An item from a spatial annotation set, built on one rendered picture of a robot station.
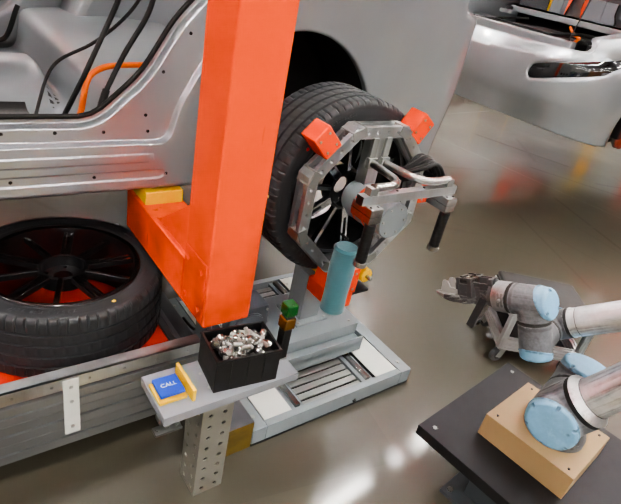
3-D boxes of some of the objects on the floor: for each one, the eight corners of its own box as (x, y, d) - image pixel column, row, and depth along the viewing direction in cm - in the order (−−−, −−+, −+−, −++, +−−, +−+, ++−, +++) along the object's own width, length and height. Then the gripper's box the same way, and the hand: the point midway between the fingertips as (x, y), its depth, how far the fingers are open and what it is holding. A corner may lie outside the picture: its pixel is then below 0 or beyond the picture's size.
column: (207, 460, 183) (220, 369, 162) (220, 483, 176) (236, 391, 156) (180, 472, 177) (189, 378, 157) (192, 496, 170) (204, 402, 150)
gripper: (503, 275, 160) (444, 268, 176) (487, 282, 154) (427, 274, 170) (504, 303, 161) (445, 293, 177) (488, 310, 156) (429, 300, 172)
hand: (440, 293), depth 173 cm, fingers closed
